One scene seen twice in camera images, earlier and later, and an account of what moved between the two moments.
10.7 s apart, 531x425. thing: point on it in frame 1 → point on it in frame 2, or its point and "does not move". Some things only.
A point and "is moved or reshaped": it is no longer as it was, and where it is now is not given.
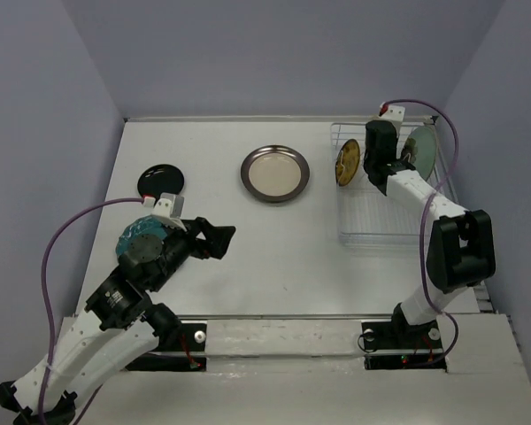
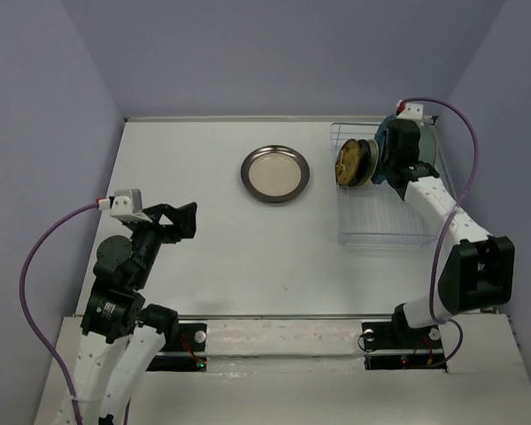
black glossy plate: (160, 179) is moved or reshaped
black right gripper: (396, 138) → (387, 150)
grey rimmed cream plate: (275, 173) does not move
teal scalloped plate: (147, 225) is moved or reshaped
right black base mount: (391, 345) does not move
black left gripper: (219, 236) → (183, 226)
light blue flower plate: (425, 142) does not move
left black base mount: (187, 352) does not move
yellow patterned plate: (348, 162) does not move
